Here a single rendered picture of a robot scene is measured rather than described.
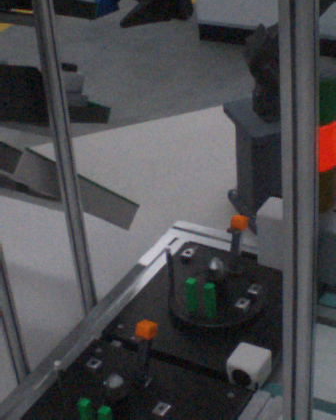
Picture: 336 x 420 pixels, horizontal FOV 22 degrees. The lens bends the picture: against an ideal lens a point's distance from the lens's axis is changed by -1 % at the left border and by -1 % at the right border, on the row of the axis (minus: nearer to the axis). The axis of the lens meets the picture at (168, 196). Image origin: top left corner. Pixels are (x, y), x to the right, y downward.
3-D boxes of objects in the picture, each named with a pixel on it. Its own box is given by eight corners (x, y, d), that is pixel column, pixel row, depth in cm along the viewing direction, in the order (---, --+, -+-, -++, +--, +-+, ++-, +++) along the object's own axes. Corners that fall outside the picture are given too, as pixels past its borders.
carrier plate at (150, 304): (186, 251, 140) (185, 239, 138) (327, 288, 128) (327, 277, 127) (102, 342, 122) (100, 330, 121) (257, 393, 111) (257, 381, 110)
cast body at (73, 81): (67, 108, 131) (76, 62, 130) (85, 115, 128) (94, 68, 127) (21, 105, 126) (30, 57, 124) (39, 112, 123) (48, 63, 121)
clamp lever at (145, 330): (138, 374, 110) (144, 318, 108) (151, 379, 109) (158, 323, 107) (122, 383, 107) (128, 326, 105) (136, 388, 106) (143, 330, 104)
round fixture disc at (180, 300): (197, 265, 133) (197, 255, 132) (283, 289, 126) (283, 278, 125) (149, 320, 123) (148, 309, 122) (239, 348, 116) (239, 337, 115)
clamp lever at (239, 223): (230, 264, 128) (236, 214, 126) (242, 267, 127) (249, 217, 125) (219, 269, 125) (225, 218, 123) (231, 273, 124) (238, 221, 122)
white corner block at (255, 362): (241, 362, 117) (240, 339, 115) (272, 372, 115) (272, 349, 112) (225, 384, 113) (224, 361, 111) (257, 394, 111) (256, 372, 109)
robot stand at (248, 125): (296, 180, 172) (295, 88, 162) (329, 217, 160) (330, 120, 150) (226, 197, 169) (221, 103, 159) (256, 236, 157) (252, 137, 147)
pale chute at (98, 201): (71, 206, 147) (81, 181, 147) (129, 231, 139) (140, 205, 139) (-45, 152, 124) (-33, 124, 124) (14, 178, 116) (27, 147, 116)
